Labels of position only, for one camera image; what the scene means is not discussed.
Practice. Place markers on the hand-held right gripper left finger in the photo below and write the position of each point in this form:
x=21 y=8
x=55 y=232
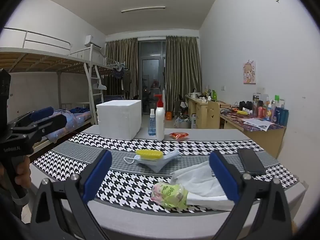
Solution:
x=100 y=175

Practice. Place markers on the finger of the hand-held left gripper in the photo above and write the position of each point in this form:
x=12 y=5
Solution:
x=52 y=126
x=41 y=112

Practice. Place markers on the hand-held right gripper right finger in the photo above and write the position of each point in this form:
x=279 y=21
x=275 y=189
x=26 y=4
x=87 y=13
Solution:
x=225 y=177

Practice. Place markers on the white plastic bag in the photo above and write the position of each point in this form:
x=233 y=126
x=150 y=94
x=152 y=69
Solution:
x=200 y=180

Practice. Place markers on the yellow foam net sleeve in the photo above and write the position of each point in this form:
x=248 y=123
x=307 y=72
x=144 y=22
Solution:
x=150 y=154

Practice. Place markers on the green pink plastic packet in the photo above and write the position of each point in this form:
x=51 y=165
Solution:
x=170 y=195

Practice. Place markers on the white foam box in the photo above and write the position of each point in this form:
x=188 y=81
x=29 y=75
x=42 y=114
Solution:
x=117 y=120

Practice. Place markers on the white face mask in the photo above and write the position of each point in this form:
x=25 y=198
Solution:
x=135 y=158
x=160 y=165

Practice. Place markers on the person's left hand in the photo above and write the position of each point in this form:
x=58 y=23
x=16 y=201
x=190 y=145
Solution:
x=23 y=172

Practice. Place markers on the blue quilt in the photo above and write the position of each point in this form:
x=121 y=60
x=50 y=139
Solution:
x=72 y=122

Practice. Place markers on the black smartphone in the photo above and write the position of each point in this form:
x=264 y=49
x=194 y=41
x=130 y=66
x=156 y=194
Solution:
x=251 y=161

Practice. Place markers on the white folded face mask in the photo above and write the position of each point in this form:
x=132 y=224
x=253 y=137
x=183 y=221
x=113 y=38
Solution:
x=135 y=158

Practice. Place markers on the houndstooth table mat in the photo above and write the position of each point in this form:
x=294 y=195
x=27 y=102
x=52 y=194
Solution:
x=140 y=180

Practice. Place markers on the white bed ladder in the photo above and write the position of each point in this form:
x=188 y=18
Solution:
x=96 y=97

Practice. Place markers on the white metal bunk bed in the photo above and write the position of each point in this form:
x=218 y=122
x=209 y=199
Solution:
x=45 y=60

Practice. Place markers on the wooden desk with patterned cover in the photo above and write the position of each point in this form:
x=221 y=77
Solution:
x=262 y=137

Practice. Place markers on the red snack packet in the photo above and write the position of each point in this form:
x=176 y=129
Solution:
x=178 y=135

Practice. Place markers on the printed paper sheets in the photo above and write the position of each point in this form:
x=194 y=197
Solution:
x=257 y=123

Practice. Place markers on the wooden smiley chair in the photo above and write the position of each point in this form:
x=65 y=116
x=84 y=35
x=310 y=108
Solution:
x=213 y=115

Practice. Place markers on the yellow packet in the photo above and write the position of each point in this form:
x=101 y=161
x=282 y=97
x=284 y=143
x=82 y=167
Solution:
x=242 y=112

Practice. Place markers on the white bucket with bags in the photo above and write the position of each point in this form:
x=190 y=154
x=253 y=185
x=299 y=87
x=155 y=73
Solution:
x=182 y=122

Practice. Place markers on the blue spray bottle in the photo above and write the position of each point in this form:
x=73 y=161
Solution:
x=152 y=127

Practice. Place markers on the plain wooden desk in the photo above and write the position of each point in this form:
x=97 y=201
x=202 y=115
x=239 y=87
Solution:
x=197 y=112

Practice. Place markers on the black bag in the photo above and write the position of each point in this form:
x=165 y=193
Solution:
x=245 y=104

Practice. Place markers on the white pump lotion bottle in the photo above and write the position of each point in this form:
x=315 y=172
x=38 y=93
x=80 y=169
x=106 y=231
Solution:
x=160 y=122

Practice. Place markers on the group of toiletry bottles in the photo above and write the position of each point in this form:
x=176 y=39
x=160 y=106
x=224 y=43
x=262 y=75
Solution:
x=272 y=112

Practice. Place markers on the green bag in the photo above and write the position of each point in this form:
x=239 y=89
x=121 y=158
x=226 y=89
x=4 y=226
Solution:
x=214 y=95

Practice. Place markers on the orange container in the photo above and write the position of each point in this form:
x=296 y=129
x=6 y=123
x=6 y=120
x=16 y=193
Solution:
x=168 y=116

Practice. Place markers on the hanging dark clothes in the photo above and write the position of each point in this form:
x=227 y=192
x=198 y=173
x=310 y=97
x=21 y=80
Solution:
x=121 y=76

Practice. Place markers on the white air conditioner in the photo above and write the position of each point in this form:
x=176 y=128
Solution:
x=92 y=41

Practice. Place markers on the brown curtain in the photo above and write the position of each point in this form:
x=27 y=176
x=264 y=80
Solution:
x=122 y=62
x=182 y=72

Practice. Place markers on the glass balcony door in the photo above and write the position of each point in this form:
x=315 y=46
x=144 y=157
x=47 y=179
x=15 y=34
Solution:
x=151 y=75

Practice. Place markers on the ceiling tube light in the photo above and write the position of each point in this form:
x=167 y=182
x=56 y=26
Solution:
x=143 y=9

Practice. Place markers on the cartoon wall poster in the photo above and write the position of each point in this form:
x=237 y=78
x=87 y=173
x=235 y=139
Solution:
x=249 y=72

